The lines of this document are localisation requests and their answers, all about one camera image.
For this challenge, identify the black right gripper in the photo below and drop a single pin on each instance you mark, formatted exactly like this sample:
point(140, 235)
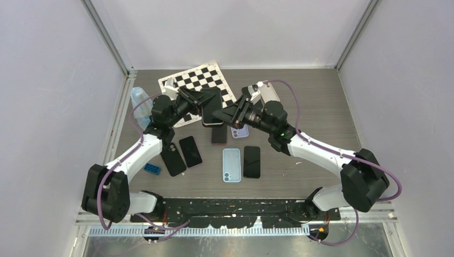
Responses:
point(229, 113)

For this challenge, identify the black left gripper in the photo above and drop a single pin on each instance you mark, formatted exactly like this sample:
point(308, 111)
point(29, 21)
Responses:
point(189, 96)

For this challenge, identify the lilac cased phone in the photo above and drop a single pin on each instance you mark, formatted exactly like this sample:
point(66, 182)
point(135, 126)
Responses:
point(238, 133)

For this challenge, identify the dark phone from lilac case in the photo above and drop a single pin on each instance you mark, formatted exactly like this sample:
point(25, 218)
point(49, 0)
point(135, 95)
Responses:
point(219, 135)

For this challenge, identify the beige phone case with ring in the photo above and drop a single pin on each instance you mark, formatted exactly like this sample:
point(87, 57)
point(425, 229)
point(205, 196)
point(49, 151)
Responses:
point(268, 93)

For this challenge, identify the black phone from blue case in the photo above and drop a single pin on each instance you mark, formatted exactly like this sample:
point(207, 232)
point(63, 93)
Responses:
point(252, 162)

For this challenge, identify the light blue cased phone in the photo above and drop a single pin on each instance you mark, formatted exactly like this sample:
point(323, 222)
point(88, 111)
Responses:
point(231, 165)

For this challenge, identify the purple edged phone from case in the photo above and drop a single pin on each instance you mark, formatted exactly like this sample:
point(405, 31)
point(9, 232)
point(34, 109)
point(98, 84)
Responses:
point(190, 152)

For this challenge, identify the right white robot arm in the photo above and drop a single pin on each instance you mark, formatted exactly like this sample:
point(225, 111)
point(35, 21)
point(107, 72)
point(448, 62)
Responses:
point(362, 182)

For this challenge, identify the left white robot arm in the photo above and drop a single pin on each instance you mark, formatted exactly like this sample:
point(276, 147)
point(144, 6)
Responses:
point(107, 193)

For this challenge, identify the black white chessboard mat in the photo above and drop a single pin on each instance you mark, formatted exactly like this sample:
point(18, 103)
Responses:
point(207, 75)

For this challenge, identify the blue toy brick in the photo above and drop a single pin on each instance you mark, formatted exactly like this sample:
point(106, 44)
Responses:
point(153, 169)

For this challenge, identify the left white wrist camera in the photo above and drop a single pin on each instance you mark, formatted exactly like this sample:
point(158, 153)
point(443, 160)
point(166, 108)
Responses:
point(170, 88)

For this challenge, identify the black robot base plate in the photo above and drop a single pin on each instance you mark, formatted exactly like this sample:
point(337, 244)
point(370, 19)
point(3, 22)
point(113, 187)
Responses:
point(236, 213)

